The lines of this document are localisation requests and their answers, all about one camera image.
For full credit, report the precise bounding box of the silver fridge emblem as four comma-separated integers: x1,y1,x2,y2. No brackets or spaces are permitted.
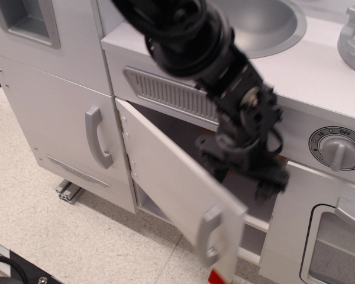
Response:
46,155,111,188

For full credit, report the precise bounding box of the grey fridge door handle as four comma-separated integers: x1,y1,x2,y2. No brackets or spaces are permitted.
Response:
85,105,113,169

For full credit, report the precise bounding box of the grey timer knob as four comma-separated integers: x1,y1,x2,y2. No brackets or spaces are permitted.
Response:
322,138,355,172

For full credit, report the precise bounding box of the grey sink basin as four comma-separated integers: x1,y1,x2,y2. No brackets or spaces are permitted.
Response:
213,0,307,59

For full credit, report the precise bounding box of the white toy kitchen body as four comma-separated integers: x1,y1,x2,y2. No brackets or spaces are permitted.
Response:
0,1,355,283

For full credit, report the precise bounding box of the grey oven door handle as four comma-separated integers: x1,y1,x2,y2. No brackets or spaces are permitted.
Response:
334,196,355,228

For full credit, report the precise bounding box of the white oven door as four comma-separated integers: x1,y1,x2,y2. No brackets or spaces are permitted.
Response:
259,162,355,283

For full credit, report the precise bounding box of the red toy strawberry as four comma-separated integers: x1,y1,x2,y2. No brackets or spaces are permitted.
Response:
208,269,226,284

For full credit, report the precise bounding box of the white cabinet door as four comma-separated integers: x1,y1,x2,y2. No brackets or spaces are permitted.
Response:
115,98,247,283

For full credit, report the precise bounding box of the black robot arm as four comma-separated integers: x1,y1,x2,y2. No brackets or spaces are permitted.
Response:
114,1,289,203

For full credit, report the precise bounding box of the aluminium extrusion bar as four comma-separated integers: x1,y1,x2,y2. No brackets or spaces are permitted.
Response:
56,180,85,205

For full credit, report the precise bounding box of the grey cabinet door handle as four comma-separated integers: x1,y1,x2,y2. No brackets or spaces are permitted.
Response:
196,205,222,267

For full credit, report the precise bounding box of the black braided cable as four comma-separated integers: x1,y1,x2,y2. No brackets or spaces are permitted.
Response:
0,255,30,284

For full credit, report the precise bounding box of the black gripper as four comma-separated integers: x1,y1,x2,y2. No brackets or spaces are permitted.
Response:
194,130,291,203

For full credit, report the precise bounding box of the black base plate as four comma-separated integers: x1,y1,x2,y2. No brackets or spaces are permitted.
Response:
0,250,63,283

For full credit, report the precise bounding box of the grey vent grille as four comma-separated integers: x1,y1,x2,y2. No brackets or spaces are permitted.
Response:
122,66,218,124

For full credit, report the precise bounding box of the white fridge door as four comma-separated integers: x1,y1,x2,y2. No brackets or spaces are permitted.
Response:
0,56,137,213

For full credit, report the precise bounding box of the grey stove burner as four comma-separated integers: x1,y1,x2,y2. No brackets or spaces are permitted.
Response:
337,4,355,71

